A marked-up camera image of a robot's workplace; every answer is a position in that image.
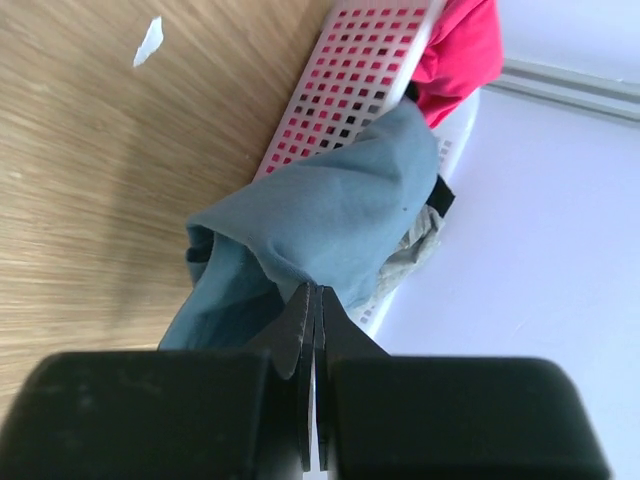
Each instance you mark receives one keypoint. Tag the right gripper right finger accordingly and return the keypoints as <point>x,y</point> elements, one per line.
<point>381,416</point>

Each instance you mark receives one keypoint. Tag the red t-shirt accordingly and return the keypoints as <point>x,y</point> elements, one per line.
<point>464,53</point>

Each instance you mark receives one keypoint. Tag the grey t-shirt black trim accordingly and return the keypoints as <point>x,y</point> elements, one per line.
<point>417,244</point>

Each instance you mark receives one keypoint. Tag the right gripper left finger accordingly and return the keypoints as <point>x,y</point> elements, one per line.
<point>240,413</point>

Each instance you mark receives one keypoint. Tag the white plastic laundry basket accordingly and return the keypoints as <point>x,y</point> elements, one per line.
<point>360,68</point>

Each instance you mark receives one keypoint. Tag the right aluminium corner post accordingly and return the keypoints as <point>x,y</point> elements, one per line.
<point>611,98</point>

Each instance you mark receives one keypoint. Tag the blue-grey t-shirt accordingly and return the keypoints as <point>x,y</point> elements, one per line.
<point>330,220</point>

